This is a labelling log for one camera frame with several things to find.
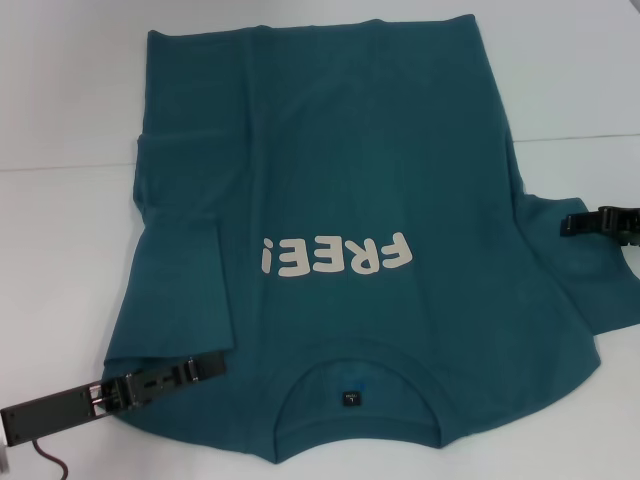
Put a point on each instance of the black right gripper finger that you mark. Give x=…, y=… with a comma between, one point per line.
x=582, y=224
x=631, y=239

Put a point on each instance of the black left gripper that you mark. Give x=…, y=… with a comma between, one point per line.
x=50, y=407

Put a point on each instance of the teal blue printed T-shirt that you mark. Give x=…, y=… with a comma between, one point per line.
x=325, y=150

